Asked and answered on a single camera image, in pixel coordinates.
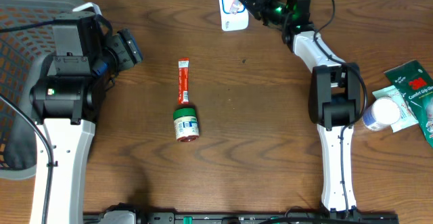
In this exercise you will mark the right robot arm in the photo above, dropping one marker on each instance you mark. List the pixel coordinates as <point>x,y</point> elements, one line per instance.
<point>337,95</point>

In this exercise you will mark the white cotton swab tub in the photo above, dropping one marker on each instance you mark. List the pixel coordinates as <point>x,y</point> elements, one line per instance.
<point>381,114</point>

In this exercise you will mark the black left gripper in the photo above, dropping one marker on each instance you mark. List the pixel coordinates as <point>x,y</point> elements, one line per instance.
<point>129,48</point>

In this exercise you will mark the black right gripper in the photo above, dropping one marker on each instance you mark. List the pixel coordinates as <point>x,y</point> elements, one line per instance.
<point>261,1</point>

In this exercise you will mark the green 3M gloves package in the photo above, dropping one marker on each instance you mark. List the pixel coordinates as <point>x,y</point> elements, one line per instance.
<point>415,85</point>

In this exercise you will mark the green lid jar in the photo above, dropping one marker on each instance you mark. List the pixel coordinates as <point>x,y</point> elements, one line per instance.
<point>186,124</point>

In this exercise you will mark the grey plastic shopping basket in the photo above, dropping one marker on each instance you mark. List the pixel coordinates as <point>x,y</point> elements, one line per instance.
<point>26,39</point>

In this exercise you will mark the black mounting rail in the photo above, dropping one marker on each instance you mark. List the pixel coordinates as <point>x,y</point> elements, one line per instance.
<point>292,216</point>

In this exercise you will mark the red box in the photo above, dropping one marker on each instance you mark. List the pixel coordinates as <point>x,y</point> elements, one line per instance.
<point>183,95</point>

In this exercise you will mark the white barcode scanner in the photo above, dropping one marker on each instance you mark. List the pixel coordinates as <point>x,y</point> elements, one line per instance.
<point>232,22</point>

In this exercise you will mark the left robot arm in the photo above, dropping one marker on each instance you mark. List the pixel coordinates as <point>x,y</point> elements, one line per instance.
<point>66,100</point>

